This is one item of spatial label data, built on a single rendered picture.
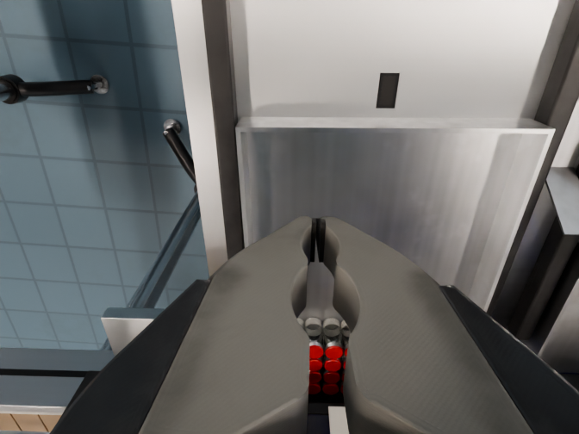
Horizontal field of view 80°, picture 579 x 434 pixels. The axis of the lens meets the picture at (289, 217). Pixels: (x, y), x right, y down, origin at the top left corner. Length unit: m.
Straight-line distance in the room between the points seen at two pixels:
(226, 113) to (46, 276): 1.68
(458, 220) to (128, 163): 1.22
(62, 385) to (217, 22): 0.51
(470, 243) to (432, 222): 0.05
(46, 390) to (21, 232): 1.26
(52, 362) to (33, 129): 1.05
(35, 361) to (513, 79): 0.70
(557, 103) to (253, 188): 0.27
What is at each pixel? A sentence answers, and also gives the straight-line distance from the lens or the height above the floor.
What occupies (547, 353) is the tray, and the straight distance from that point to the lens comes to 0.60.
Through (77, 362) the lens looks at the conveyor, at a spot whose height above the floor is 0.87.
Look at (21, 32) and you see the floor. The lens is 1.48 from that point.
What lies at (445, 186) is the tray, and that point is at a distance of 0.38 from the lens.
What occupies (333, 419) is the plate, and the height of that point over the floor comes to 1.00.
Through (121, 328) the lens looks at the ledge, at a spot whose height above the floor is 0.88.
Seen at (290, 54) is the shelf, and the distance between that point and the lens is 0.32.
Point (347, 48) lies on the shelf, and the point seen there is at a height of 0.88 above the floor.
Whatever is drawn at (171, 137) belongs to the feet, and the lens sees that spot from 1.24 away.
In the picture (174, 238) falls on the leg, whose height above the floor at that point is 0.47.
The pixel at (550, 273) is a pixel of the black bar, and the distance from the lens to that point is 0.47.
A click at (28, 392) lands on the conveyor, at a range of 0.64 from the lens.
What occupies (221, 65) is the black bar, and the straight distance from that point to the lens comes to 0.31.
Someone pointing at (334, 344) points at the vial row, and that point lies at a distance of 0.43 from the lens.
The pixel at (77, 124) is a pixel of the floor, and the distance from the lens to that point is 1.47.
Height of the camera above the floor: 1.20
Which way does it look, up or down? 60 degrees down
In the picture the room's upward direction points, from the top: 177 degrees counter-clockwise
